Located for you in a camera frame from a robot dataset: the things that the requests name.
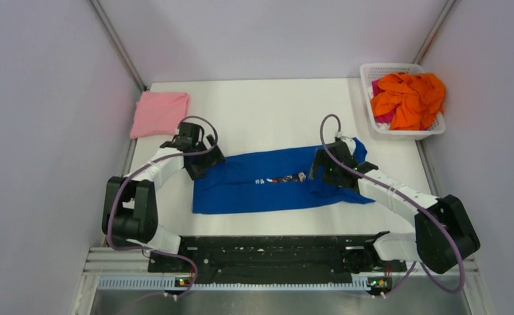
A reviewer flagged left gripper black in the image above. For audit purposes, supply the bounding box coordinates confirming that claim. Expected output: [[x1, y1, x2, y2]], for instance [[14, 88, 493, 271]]
[[186, 135, 226, 180]]

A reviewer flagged blue printed t shirt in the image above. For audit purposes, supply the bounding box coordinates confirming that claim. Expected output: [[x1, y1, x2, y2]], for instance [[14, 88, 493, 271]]
[[192, 146, 373, 215]]

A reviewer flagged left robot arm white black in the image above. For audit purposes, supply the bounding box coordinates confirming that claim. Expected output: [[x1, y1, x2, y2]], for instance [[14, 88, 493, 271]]
[[102, 122, 226, 271]]

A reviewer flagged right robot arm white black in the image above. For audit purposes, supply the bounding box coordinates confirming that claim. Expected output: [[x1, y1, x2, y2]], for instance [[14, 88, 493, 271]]
[[309, 138, 481, 274]]

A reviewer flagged folded pink t shirt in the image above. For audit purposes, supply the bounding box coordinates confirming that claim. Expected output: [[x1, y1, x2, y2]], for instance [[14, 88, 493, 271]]
[[129, 91, 190, 139]]

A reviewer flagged magenta garment in basket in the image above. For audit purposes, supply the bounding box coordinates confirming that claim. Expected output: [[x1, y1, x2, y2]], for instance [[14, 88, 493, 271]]
[[372, 79, 395, 123]]

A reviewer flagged white plastic laundry basket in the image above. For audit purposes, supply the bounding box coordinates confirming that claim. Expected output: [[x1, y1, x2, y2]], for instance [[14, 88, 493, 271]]
[[360, 62, 446, 140]]

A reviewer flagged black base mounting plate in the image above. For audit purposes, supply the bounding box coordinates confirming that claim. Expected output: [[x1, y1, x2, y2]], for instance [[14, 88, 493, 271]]
[[148, 235, 407, 285]]

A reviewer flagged orange t shirt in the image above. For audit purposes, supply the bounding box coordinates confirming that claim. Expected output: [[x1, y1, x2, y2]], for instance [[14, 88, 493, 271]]
[[371, 73, 446, 131]]

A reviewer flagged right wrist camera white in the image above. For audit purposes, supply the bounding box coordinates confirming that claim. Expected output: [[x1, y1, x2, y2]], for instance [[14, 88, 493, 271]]
[[334, 131, 355, 145]]

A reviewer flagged aluminium frame rail front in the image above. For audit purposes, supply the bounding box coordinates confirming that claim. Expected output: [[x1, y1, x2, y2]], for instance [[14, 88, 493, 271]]
[[82, 245, 479, 292]]

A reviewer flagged left corner frame post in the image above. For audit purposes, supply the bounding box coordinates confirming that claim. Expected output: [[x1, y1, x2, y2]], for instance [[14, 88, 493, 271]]
[[86, 0, 148, 92]]

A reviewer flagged corner frame post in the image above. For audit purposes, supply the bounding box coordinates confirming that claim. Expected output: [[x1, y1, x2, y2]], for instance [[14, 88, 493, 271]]
[[86, 0, 148, 92], [413, 0, 461, 64]]

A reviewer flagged right corner frame post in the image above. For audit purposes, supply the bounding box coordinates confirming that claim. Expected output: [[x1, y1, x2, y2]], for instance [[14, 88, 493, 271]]
[[413, 0, 461, 64]]

